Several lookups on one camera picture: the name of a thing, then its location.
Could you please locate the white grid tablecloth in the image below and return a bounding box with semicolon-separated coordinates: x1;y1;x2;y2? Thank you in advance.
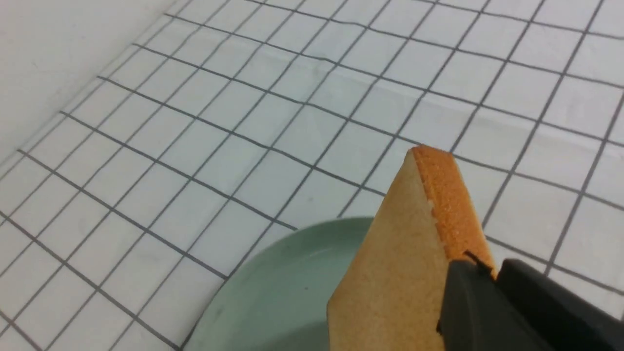
1;0;624;351

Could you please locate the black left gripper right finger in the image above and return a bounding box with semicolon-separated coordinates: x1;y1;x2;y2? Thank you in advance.
496;258;624;351

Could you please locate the light green plate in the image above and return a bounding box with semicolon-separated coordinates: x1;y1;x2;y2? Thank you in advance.
185;217;373;351

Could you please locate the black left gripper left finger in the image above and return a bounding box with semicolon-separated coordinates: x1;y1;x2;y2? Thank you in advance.
436;251;553;351

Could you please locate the toasted bread slice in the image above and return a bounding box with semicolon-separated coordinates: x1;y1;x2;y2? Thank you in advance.
326;146;495;351

